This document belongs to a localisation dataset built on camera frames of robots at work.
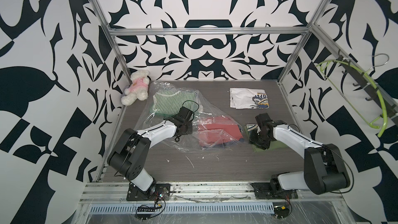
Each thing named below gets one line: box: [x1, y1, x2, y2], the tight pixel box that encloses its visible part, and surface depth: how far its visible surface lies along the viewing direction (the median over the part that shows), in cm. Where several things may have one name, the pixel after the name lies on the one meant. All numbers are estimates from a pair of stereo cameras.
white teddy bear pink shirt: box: [120, 69, 150, 106], surface depth 107 cm
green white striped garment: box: [151, 88, 200, 115], surface depth 107 cm
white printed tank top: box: [229, 87, 270, 110], surface depth 110 cm
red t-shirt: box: [197, 116, 244, 147], surface depth 91 cm
